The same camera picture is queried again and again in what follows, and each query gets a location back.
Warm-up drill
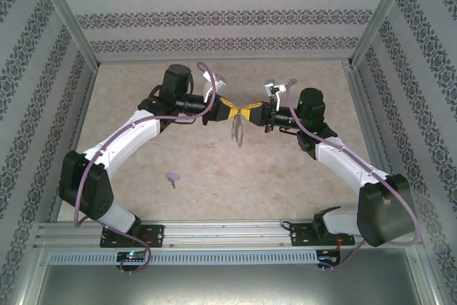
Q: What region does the key with purple head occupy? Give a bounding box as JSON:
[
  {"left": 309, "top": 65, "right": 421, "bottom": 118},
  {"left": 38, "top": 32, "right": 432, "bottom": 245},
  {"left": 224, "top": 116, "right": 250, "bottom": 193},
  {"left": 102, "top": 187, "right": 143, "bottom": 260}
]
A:
[{"left": 165, "top": 172, "right": 181, "bottom": 190}]

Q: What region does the small controller circuit board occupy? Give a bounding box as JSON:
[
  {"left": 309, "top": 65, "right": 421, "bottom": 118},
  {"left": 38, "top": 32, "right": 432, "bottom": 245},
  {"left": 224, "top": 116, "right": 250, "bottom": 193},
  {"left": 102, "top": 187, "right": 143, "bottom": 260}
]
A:
[
  {"left": 116, "top": 250, "right": 148, "bottom": 262},
  {"left": 316, "top": 249, "right": 342, "bottom": 262}
]

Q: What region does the aluminium table edge rail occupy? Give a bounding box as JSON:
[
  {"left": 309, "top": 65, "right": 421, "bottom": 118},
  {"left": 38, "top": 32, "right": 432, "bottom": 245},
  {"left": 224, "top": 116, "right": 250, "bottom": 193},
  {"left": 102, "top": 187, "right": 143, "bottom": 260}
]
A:
[
  {"left": 48, "top": 64, "right": 101, "bottom": 222},
  {"left": 341, "top": 61, "right": 399, "bottom": 191},
  {"left": 96, "top": 56, "right": 354, "bottom": 65}
]

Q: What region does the aluminium frame corner post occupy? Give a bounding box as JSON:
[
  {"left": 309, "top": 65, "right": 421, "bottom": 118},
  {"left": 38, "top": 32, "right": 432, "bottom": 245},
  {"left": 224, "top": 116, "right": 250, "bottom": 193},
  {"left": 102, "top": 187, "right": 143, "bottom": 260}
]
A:
[
  {"left": 349, "top": 0, "right": 418, "bottom": 69},
  {"left": 28, "top": 0, "right": 100, "bottom": 67}
]

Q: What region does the wide aluminium base rail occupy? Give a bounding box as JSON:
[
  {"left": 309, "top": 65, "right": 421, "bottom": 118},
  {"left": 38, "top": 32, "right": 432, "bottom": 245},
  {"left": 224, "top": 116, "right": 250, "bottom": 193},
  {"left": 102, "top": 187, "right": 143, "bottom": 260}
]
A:
[{"left": 34, "top": 221, "right": 421, "bottom": 249}]

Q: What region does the grey slotted cable duct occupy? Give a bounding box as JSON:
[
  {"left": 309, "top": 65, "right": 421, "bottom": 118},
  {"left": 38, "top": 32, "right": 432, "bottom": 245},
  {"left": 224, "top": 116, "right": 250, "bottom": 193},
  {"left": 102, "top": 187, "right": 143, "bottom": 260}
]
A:
[{"left": 48, "top": 249, "right": 321, "bottom": 266}]

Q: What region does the short aluminium frame post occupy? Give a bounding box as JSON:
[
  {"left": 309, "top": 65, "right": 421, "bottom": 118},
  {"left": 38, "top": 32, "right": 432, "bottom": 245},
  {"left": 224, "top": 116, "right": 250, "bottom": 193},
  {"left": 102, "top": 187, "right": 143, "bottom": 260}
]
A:
[
  {"left": 408, "top": 246, "right": 443, "bottom": 305},
  {"left": 14, "top": 244, "right": 51, "bottom": 305}
]

